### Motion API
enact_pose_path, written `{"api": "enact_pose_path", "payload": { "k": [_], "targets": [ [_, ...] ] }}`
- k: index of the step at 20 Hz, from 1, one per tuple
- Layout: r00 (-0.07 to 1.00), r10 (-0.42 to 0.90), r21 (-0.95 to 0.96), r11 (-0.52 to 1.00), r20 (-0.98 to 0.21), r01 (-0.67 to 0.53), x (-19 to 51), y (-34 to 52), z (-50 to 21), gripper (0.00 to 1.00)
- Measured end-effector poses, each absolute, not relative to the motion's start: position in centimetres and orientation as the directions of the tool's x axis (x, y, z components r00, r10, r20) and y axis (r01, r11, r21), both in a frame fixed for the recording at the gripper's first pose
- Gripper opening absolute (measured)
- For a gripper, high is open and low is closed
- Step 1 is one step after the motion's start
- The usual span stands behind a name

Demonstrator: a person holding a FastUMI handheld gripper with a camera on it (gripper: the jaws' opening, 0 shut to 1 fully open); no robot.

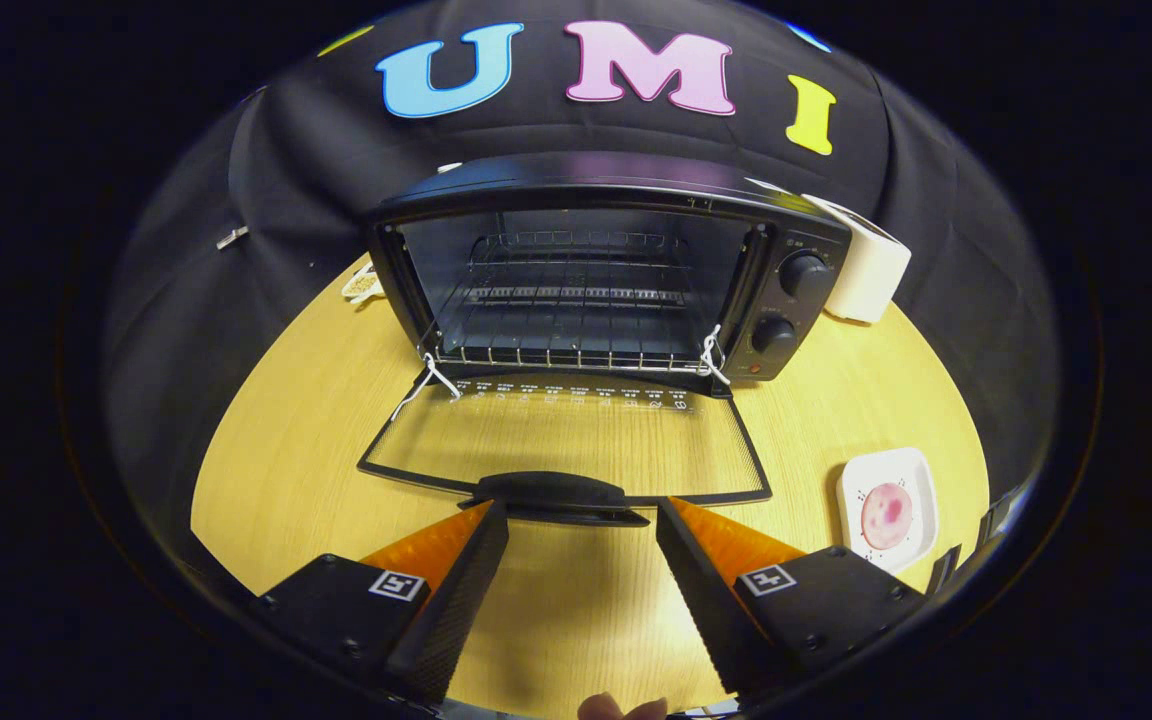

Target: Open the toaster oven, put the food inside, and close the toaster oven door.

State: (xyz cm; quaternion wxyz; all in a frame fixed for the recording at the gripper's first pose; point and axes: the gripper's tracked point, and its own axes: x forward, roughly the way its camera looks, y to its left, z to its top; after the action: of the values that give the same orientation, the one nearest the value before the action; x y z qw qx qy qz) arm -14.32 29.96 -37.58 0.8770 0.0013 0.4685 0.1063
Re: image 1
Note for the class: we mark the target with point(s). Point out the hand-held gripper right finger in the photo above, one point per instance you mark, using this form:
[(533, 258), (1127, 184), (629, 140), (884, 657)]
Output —
[(701, 595)]

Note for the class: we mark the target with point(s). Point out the white square plate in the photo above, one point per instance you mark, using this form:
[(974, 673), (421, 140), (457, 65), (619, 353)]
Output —
[(911, 480)]

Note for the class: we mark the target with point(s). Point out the small cloth clip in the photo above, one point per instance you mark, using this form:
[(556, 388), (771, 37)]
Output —
[(232, 237)]

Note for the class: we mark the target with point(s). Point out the black toaster oven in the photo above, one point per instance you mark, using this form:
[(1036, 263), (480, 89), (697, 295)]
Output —
[(576, 180)]

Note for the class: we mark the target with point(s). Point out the round pink meat slice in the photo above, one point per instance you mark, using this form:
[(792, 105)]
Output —
[(886, 515)]

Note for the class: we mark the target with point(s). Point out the white slot toaster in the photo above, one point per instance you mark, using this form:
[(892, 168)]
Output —
[(871, 275)]

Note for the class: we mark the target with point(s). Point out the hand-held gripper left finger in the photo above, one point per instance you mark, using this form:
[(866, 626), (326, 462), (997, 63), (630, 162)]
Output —
[(456, 595)]

